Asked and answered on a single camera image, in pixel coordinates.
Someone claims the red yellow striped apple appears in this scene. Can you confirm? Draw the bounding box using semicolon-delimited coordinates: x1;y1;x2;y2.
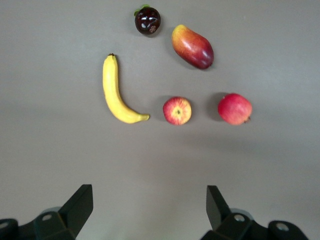
162;96;193;126

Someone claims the red yellow mango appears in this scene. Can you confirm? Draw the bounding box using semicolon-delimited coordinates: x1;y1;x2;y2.
171;24;215;70

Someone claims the dark purple mangosteen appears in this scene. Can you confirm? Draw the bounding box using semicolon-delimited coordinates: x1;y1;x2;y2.
133;3;162;36

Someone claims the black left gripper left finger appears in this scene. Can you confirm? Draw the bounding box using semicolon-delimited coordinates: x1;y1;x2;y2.
0;184;94;240

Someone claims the yellow banana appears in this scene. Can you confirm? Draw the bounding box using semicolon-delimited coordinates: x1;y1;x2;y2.
102;53;151;124

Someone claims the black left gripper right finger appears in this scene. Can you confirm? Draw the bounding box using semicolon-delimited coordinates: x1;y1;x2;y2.
199;185;310;240

